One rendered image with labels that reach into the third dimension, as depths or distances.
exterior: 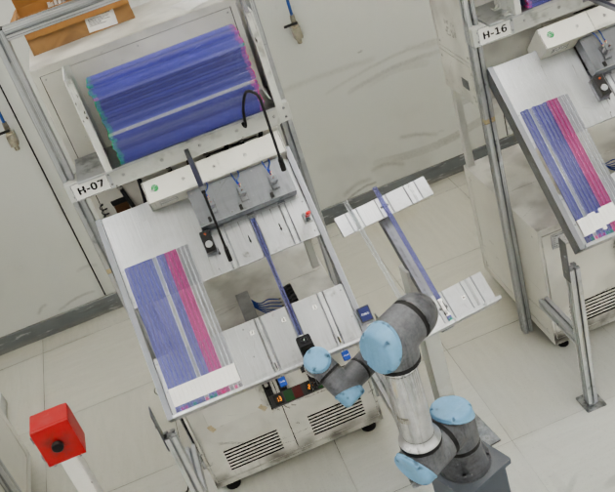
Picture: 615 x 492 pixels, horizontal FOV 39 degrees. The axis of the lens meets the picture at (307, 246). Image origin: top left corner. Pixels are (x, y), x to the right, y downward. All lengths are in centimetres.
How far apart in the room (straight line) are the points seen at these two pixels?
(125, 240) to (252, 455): 100
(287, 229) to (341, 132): 182
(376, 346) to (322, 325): 77
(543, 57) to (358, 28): 152
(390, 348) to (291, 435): 140
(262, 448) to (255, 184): 107
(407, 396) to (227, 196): 103
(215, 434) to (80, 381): 132
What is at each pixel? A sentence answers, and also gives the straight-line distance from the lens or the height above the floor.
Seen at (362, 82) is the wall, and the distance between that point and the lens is 464.
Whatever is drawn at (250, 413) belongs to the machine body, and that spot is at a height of 35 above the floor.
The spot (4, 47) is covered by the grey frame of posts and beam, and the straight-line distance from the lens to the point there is 283.
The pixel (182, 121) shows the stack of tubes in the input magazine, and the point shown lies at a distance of 285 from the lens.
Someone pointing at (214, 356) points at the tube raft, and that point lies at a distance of 285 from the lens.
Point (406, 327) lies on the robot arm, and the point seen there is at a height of 117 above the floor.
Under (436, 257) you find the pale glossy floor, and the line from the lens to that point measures 439.
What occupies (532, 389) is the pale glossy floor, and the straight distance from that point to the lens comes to 359.
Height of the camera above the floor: 249
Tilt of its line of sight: 32 degrees down
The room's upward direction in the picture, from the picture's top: 19 degrees counter-clockwise
